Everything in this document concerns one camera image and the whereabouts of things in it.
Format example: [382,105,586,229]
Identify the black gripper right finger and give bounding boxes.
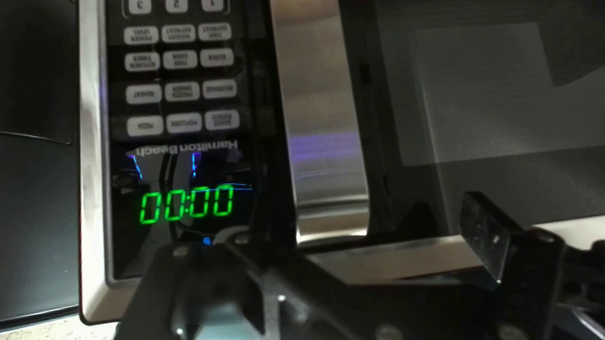
[458,190,605,340]

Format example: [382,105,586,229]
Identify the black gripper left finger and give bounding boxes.
[119,190,405,340]

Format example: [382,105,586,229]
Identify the microwave door with silver handle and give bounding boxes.
[269,0,605,288]

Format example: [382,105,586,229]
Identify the stainless microwave body with keypad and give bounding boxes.
[78,0,282,327]

